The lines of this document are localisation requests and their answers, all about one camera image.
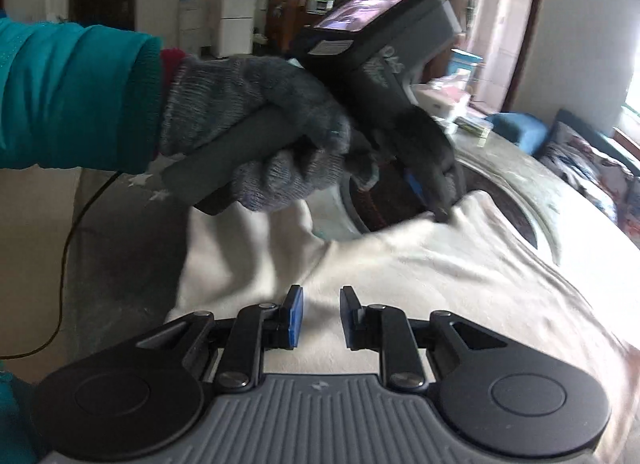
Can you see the small green white box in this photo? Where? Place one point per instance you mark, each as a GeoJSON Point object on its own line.
{"type": "Point", "coordinates": [475, 126]}

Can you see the person's teal jacket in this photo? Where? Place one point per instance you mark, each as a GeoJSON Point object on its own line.
{"type": "Point", "coordinates": [17, 419]}

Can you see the blue sofa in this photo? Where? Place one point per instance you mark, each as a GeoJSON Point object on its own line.
{"type": "Point", "coordinates": [520, 129]}

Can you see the wooden framed doorway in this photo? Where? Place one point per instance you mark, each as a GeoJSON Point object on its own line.
{"type": "Point", "coordinates": [500, 39]}

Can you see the white water dispenser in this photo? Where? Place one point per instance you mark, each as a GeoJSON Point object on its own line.
{"type": "Point", "coordinates": [192, 19]}

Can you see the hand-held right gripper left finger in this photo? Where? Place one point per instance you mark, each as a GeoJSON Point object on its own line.
{"type": "Point", "coordinates": [296, 316]}

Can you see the pink white box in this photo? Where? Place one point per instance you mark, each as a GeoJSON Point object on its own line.
{"type": "Point", "coordinates": [442, 96]}

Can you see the printed cushion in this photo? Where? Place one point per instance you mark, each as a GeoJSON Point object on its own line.
{"type": "Point", "coordinates": [582, 164]}

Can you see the blue box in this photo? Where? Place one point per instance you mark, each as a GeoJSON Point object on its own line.
{"type": "Point", "coordinates": [465, 63]}

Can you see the white garment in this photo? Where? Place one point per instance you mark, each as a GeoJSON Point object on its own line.
{"type": "Point", "coordinates": [425, 284]}

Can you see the grey starred cloth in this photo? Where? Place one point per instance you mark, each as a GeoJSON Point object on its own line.
{"type": "Point", "coordinates": [125, 254]}

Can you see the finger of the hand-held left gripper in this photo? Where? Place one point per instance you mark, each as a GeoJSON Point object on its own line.
{"type": "Point", "coordinates": [434, 164]}

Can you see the dark round basin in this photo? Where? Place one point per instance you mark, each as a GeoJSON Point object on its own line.
{"type": "Point", "coordinates": [390, 211]}

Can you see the white refrigerator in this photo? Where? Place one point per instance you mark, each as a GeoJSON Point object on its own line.
{"type": "Point", "coordinates": [237, 9]}

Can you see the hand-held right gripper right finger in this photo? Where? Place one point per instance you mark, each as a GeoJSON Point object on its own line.
{"type": "Point", "coordinates": [349, 318]}

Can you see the person's left hand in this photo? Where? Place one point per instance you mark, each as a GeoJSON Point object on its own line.
{"type": "Point", "coordinates": [225, 89]}

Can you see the person's left forearm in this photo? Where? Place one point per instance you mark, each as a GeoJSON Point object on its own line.
{"type": "Point", "coordinates": [65, 94]}

